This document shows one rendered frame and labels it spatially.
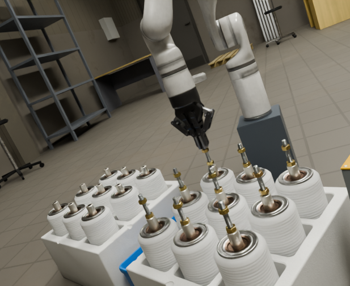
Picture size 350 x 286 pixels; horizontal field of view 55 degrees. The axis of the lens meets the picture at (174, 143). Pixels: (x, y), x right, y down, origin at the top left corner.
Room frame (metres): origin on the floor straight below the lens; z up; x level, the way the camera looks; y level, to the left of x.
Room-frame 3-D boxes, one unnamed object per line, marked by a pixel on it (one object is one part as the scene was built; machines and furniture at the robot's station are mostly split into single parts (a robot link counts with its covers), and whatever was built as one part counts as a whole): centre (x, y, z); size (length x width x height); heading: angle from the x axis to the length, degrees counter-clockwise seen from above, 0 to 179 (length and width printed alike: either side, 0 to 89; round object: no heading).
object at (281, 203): (0.59, -0.12, 0.25); 0.08 x 0.08 x 0.01
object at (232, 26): (1.07, -0.29, 0.54); 0.09 x 0.09 x 0.17; 74
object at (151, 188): (1.10, 0.13, 0.16); 0.10 x 0.10 x 0.18
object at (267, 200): (0.59, -0.12, 0.26); 0.02 x 0.02 x 0.03
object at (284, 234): (0.59, -0.12, 0.16); 0.10 x 0.10 x 0.18
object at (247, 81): (1.07, -0.29, 0.39); 0.09 x 0.09 x 0.17; 68
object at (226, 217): (0.52, -0.03, 0.30); 0.01 x 0.01 x 0.08
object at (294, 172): (0.67, -0.22, 0.26); 0.02 x 0.02 x 0.03
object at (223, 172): (0.85, -0.07, 0.25); 0.08 x 0.08 x 0.01
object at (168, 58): (0.86, -0.07, 0.63); 0.09 x 0.07 x 0.15; 7
